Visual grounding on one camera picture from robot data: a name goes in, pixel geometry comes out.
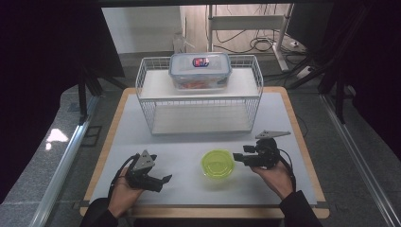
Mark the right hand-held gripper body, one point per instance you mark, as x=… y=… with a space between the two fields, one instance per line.
x=268 y=154

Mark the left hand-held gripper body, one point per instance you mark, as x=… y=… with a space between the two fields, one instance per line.
x=143 y=162

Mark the green round container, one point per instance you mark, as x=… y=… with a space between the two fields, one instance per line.
x=217 y=165

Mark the clear rectangular food container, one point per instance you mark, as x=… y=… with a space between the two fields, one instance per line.
x=183 y=67

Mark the person's right hand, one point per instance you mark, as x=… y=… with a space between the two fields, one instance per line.
x=279 y=183

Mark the person's left hand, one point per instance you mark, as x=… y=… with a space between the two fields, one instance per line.
x=124 y=197

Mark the dark floor vent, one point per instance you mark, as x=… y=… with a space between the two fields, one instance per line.
x=91 y=136

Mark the black metal stand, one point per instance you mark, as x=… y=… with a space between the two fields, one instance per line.
x=339 y=94
x=83 y=94

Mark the white power strip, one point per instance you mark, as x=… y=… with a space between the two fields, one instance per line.
x=296 y=44

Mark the aluminium rail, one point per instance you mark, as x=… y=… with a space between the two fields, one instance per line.
x=359 y=151
x=63 y=167

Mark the white desk frame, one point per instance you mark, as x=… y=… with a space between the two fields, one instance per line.
x=246 y=22

